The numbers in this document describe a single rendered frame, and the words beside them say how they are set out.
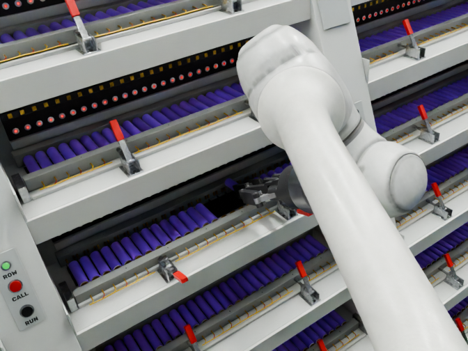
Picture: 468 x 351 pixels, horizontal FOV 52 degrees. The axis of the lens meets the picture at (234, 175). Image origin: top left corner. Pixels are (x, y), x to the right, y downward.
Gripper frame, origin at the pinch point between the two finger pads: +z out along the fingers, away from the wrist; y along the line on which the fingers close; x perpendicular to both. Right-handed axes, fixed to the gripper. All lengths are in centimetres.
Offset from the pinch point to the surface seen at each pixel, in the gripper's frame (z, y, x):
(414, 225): 2.6, 40.0, -26.3
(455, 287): 3, 47, -47
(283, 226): -4.2, 1.9, -8.9
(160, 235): 4.4, -19.0, -1.6
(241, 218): -0.2, -4.0, -4.5
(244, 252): -3.5, -7.6, -9.8
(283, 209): -2.8, 3.9, -6.2
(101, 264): 4.1, -31.0, -1.7
